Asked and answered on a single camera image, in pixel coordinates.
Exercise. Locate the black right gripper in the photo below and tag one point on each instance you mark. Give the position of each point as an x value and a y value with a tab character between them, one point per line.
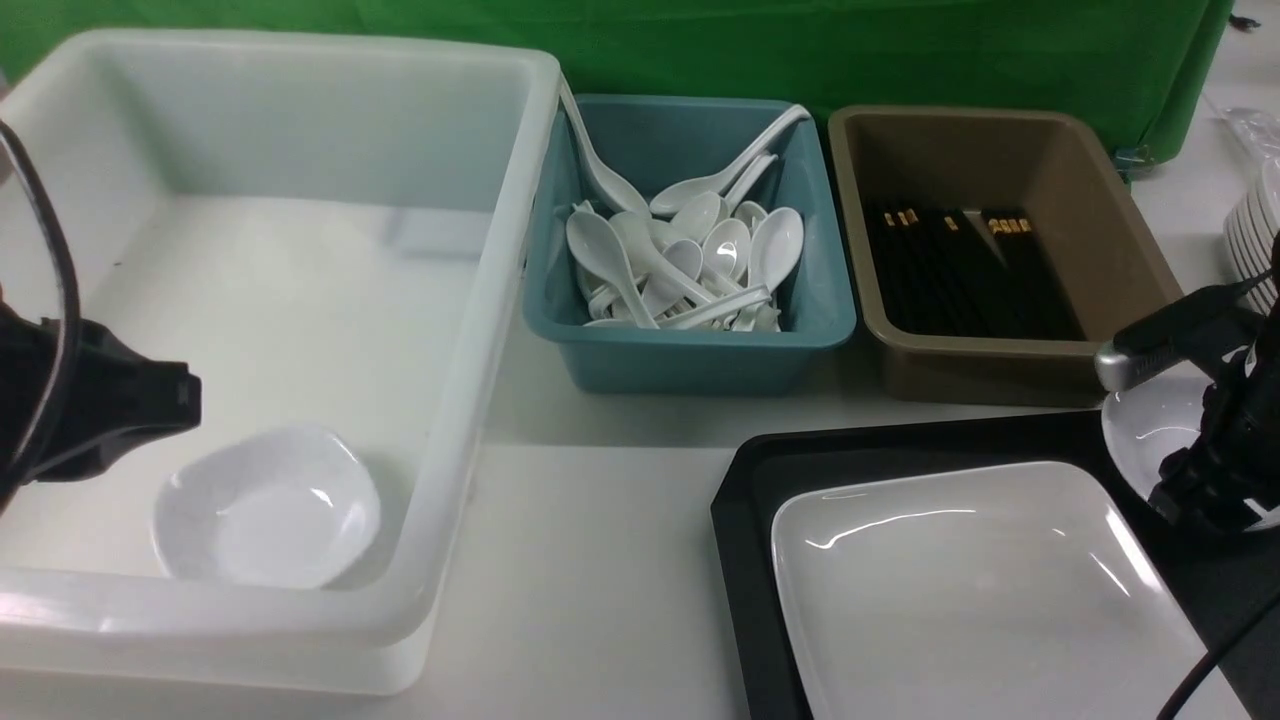
1213	329

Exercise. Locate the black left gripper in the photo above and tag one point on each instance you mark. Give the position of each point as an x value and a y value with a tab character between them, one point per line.
123	401

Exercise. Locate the white bowl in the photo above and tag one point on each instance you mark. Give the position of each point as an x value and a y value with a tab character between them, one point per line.
292	507
1150	430

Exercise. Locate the white square rice plate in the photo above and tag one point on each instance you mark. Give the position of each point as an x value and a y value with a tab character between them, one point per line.
1008	592

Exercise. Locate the white soup spoon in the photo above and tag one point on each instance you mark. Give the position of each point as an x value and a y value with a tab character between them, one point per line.
614	190

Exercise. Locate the stack of white plates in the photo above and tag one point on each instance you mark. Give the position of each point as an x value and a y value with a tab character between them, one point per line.
1250	231

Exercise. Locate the clear plastic wrap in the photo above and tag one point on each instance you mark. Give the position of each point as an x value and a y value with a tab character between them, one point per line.
1257	131

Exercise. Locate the brown plastic bin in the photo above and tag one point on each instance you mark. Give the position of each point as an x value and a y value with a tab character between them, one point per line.
1054	168

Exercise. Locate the black serving tray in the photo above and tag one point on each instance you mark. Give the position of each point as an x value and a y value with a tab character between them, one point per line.
1216	585

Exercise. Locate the green cloth backdrop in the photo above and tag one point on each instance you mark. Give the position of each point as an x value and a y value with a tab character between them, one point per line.
1131	70

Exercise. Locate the pile of black chopsticks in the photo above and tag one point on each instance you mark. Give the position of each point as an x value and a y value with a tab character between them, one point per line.
975	274

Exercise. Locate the large white plastic tub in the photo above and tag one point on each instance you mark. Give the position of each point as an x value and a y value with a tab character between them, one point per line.
328	230

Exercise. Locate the white spoon right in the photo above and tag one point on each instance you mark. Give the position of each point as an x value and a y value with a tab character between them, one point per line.
776	247

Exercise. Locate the white spoon left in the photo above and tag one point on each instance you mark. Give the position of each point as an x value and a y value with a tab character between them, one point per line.
597	248

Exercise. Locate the long white spoon top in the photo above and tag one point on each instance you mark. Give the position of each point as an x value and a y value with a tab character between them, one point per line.
675	197

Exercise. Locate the teal plastic bin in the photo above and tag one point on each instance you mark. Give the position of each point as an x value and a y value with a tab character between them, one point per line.
655	141

